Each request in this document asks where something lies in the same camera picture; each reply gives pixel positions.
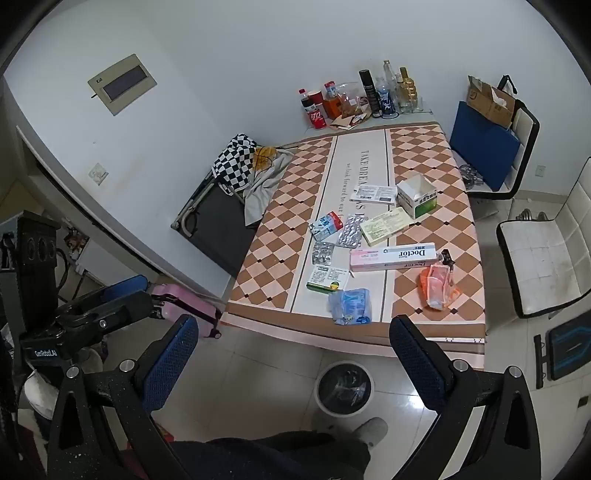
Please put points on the pink suitcase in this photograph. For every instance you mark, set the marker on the pink suitcase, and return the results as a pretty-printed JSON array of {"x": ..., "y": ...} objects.
[{"x": 189, "y": 304}]

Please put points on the brown cardboard box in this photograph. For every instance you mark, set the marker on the brown cardboard box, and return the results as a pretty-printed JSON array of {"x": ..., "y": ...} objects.
[{"x": 489, "y": 104}]

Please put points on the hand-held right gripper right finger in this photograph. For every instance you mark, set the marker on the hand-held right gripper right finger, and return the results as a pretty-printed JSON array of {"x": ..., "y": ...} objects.
[{"x": 418, "y": 364}]

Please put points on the beige wall panel box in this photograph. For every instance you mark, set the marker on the beige wall panel box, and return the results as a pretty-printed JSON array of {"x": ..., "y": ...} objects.
[{"x": 122, "y": 83}]

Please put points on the pale yellow box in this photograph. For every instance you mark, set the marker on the pale yellow box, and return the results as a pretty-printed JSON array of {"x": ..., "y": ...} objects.
[{"x": 385, "y": 226}]

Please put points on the white trash bin black liner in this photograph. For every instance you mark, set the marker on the white trash bin black liner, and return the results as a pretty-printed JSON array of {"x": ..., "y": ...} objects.
[{"x": 344, "y": 390}]

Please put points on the black white checkered cloth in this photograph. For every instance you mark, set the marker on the black white checkered cloth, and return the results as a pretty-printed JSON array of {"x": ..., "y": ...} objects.
[{"x": 235, "y": 161}]

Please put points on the dark cola bottle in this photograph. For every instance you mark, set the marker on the dark cola bottle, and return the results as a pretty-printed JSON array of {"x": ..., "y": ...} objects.
[{"x": 304, "y": 104}]

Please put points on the red paper cup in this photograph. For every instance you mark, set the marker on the red paper cup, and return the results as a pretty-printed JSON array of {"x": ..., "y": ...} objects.
[{"x": 316, "y": 98}]

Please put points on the large silver blister pack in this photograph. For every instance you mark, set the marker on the large silver blister pack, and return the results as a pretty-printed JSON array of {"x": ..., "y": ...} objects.
[{"x": 350, "y": 232}]

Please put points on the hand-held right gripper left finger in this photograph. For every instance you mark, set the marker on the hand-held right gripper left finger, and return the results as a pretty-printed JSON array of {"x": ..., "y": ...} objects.
[{"x": 171, "y": 362}]

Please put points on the blue label plastic bottle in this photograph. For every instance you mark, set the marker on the blue label plastic bottle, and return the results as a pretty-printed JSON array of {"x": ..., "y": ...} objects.
[{"x": 385, "y": 102}]

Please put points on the blue plastic packet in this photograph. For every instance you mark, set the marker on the blue plastic packet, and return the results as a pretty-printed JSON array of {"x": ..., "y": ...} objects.
[{"x": 351, "y": 307}]

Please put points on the clear snack bag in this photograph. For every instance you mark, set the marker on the clear snack bag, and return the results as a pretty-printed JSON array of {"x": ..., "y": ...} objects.
[{"x": 349, "y": 99}]

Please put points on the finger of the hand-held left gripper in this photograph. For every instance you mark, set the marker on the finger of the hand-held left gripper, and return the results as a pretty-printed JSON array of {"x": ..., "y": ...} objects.
[
  {"x": 127, "y": 311},
  {"x": 124, "y": 284}
]

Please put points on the white wall outlet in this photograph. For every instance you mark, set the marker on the white wall outlet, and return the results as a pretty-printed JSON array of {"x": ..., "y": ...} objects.
[{"x": 539, "y": 171}]

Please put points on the clear glass bottle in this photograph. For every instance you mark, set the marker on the clear glass bottle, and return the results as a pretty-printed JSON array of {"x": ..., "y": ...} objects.
[{"x": 389, "y": 74}]

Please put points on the small silver blister pack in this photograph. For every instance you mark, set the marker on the small silver blister pack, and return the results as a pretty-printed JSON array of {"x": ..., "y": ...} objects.
[{"x": 322, "y": 252}]

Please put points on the brown pink checkered tablecloth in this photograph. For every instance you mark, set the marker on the brown pink checkered tablecloth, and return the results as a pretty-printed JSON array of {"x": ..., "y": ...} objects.
[{"x": 360, "y": 152}]

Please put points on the person's dark trouser leg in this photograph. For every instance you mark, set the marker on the person's dark trouser leg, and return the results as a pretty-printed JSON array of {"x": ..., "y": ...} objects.
[{"x": 277, "y": 454}]

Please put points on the yellow cloth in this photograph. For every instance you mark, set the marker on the yellow cloth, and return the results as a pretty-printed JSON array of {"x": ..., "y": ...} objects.
[{"x": 267, "y": 154}]

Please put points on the white fuzzy cloth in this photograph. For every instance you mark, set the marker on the white fuzzy cloth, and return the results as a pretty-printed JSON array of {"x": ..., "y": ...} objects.
[{"x": 39, "y": 392}]

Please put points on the grey slipper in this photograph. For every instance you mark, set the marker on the grey slipper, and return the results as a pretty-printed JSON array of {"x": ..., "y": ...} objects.
[{"x": 371, "y": 430}]

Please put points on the small black clip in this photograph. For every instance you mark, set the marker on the small black clip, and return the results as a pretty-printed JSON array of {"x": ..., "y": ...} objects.
[{"x": 447, "y": 258}]

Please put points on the brown paper packets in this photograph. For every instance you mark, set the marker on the brown paper packets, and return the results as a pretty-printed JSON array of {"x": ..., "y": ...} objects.
[{"x": 344, "y": 122}]

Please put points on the black spray can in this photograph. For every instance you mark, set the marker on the black spray can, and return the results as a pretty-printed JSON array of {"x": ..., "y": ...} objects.
[{"x": 371, "y": 92}]

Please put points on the light grey cloth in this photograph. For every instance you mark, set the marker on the light grey cloth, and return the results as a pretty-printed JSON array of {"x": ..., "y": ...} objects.
[{"x": 263, "y": 194}]

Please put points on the green white medicine box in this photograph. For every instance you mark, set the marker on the green white medicine box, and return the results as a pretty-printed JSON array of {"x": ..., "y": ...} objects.
[{"x": 328, "y": 279}]

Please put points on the dark grey folding bed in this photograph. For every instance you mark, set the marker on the dark grey folding bed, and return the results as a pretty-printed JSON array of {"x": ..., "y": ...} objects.
[{"x": 217, "y": 226}]

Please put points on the orange plastic packet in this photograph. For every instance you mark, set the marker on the orange plastic packet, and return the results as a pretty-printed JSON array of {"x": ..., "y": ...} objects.
[{"x": 438, "y": 288}]

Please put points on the white wall switch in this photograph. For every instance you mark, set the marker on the white wall switch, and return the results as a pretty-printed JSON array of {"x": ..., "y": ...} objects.
[{"x": 98, "y": 174}]

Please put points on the blue board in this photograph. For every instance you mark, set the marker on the blue board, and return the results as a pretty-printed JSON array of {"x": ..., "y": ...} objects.
[{"x": 485, "y": 147}]

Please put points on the blue red pill packet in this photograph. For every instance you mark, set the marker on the blue red pill packet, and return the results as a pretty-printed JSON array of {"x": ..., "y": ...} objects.
[{"x": 325, "y": 226}]

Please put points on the red cola can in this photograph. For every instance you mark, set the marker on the red cola can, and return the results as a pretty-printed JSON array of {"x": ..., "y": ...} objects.
[{"x": 318, "y": 119}]

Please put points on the metal object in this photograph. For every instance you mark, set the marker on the metal object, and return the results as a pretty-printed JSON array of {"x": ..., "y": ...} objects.
[{"x": 468, "y": 174}]

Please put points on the black device with blue lines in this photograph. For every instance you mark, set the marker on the black device with blue lines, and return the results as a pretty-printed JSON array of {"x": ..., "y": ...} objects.
[{"x": 568, "y": 348}]

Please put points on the pink toothpaste box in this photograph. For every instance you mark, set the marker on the pink toothpaste box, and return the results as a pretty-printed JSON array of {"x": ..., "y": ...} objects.
[{"x": 392, "y": 258}]

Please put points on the white chair black frame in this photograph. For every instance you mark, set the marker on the white chair black frame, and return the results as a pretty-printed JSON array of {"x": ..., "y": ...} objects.
[
  {"x": 525, "y": 129},
  {"x": 545, "y": 263}
]

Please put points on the orange container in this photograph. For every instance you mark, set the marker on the orange container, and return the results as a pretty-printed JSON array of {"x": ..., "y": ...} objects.
[{"x": 331, "y": 107}]

